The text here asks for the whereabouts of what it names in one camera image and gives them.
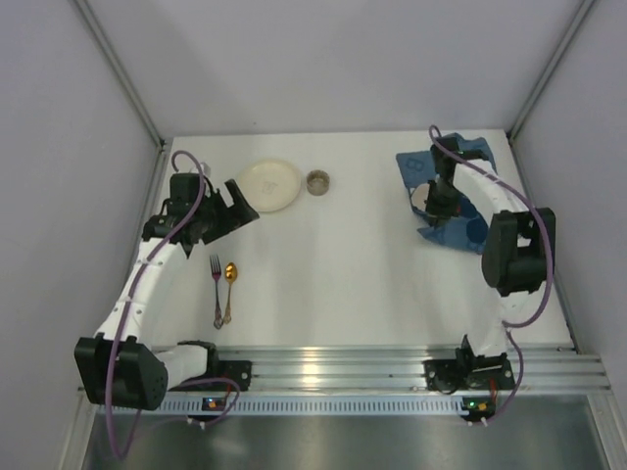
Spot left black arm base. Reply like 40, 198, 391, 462
195, 343, 252, 392

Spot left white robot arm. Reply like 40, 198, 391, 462
73, 171, 259, 410

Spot perforated grey cable tray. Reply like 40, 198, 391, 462
158, 396, 494, 417

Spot gold spoon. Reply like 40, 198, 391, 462
223, 262, 239, 324

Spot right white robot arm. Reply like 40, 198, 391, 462
424, 127, 555, 357

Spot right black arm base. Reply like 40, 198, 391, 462
423, 336, 514, 395

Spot aluminium frame post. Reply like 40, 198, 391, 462
506, 0, 599, 144
69, 0, 166, 150

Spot right aluminium frame post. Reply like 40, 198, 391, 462
506, 0, 599, 144

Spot cream round plate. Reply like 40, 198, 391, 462
235, 159, 303, 212

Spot blue bear print cloth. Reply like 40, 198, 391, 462
396, 150, 489, 255

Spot aluminium mounting rail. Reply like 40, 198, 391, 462
77, 345, 611, 393

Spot left aluminium frame post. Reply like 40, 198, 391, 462
69, 0, 166, 150

